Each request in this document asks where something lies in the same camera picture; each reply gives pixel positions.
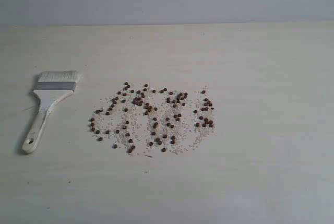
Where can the white paint brush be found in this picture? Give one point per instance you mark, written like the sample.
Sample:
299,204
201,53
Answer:
51,88

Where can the pile of brown pellets and grains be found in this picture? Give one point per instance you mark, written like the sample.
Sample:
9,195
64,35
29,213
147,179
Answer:
145,120

